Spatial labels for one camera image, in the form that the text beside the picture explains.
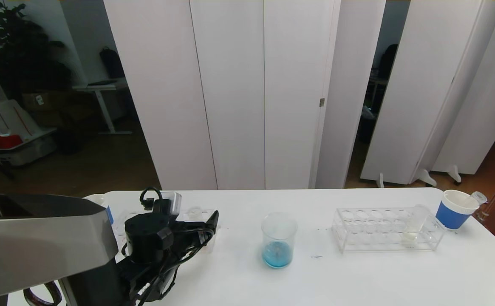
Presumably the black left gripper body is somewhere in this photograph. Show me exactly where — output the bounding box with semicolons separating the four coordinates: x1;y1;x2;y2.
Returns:
175;221;212;247

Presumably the test tube with yellowish liquid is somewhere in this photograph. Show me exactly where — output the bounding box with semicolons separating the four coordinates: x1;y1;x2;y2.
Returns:
402;204;430;247

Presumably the clear plastic test tube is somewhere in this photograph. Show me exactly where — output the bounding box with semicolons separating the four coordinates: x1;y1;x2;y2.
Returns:
465;191;488;206

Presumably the clear acrylic test tube rack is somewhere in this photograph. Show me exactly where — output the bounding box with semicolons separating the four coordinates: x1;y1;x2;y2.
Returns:
331;207;447;253
113;208;221;255

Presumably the clear glass beaker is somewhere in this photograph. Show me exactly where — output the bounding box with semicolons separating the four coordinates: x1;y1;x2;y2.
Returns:
261;212;298;270

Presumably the blue and white paper cup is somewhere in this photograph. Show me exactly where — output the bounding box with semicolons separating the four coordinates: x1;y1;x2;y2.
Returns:
84;194;115;226
435;190;480;230

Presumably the white folding partition with hinge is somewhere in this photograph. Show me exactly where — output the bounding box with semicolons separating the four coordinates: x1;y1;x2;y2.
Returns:
104;0;386;190

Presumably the black floor bin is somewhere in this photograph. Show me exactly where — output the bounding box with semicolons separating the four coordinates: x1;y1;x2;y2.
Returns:
55;127;81;154

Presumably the white standing desk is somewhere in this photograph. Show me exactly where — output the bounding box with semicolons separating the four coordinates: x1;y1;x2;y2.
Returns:
72;79;132;136

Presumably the black backpack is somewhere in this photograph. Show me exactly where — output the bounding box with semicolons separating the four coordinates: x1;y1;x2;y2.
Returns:
99;47;126;79

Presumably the brown cardboard box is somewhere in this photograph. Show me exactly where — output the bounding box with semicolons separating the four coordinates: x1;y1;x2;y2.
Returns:
21;91;63;113

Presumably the white machine base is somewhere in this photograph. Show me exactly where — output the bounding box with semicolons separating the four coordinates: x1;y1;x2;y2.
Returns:
0;40;57;167

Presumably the black chair behind partitions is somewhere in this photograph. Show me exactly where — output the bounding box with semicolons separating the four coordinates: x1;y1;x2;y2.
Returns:
377;44;399;79

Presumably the white folding partition with feet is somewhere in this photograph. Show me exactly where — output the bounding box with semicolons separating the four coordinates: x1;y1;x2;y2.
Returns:
360;0;495;188

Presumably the dark green potted plant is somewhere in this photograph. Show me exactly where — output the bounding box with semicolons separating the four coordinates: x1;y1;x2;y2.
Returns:
0;0;73;102

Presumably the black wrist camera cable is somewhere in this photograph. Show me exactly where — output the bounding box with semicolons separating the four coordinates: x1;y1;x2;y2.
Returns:
139;187;164;211

